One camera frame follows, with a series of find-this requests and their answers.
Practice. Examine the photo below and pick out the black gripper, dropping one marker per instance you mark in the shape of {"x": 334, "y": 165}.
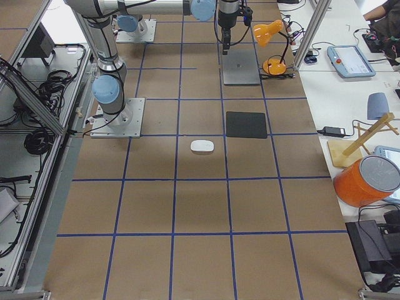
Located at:
{"x": 226, "y": 19}

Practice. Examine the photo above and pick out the white computer mouse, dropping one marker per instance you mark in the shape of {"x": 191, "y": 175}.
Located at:
{"x": 202, "y": 146}

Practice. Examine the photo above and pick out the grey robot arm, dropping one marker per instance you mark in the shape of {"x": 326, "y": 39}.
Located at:
{"x": 108, "y": 88}

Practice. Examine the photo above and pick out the black mousepad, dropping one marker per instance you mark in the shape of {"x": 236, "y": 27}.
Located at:
{"x": 246, "y": 125}

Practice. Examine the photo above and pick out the grey closed laptop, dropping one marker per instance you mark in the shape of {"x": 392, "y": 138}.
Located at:
{"x": 240, "y": 68}

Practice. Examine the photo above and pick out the black power adapter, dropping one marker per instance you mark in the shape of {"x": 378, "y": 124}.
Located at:
{"x": 336, "y": 132}

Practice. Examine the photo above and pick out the wooden stand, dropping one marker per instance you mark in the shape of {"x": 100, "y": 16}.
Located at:
{"x": 344, "y": 153}

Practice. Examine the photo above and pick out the grey speaker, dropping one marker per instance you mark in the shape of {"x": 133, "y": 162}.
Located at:
{"x": 377, "y": 106}

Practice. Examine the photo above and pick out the orange cylindrical container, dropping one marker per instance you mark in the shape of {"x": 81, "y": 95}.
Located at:
{"x": 362, "y": 183}

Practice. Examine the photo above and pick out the black box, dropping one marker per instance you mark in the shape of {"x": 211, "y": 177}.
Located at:
{"x": 371, "y": 252}

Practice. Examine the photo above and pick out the metal arm base plate rear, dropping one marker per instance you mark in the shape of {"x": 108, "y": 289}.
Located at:
{"x": 133, "y": 31}

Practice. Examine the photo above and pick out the aluminium frame post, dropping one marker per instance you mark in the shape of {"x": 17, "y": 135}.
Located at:
{"x": 312, "y": 28}

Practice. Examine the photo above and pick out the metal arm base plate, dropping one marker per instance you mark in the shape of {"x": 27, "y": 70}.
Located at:
{"x": 126, "y": 125}

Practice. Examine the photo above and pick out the aluminium frame rail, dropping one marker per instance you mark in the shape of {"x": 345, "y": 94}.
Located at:
{"x": 26, "y": 94}

